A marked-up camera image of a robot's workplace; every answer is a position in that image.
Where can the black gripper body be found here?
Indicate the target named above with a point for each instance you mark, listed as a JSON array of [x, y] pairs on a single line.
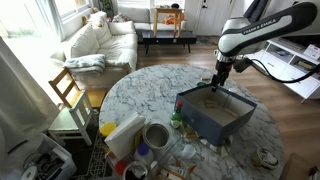
[[218, 79]]

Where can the dark blue cardboard box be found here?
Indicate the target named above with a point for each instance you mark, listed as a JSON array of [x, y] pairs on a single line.
[[215, 115]]

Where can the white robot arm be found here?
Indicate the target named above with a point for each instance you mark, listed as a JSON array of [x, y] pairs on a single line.
[[240, 36]]

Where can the green round lid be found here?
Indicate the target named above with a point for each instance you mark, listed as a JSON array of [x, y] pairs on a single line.
[[199, 84]]

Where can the dark coffee table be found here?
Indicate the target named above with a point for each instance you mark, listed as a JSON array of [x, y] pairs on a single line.
[[167, 37]]

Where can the green sauce bottle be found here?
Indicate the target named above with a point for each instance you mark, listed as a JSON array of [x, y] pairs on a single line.
[[176, 115]]

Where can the wooden side table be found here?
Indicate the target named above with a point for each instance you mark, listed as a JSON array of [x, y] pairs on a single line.
[[170, 13]]

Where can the white tv cabinet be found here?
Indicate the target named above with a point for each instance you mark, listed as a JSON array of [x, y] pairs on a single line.
[[286, 60]]

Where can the grey paint can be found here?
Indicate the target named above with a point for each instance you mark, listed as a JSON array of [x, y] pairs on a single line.
[[156, 135]]

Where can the metal bowl with foil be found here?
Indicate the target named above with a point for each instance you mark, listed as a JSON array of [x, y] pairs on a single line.
[[263, 158]]

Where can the clear plastic container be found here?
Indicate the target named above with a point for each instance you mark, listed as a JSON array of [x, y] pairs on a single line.
[[158, 153]]

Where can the white sofa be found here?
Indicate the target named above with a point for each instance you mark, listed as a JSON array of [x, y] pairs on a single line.
[[117, 41]]

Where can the orange torn snack bag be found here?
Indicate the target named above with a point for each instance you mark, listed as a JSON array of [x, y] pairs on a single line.
[[175, 170]]

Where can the blue cap jar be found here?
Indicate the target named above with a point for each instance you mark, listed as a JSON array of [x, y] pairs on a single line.
[[144, 154]]

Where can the folded grey blanket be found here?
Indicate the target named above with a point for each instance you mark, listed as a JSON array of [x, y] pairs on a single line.
[[86, 64]]

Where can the wooden chair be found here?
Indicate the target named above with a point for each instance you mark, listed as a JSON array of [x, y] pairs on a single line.
[[68, 91]]

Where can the yellow plastic lid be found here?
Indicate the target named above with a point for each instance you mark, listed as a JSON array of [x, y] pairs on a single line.
[[107, 128]]

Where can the white step stool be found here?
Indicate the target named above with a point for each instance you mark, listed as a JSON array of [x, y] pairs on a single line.
[[71, 123]]

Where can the white storage bin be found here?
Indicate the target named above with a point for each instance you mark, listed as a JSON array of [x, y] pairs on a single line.
[[37, 158]]

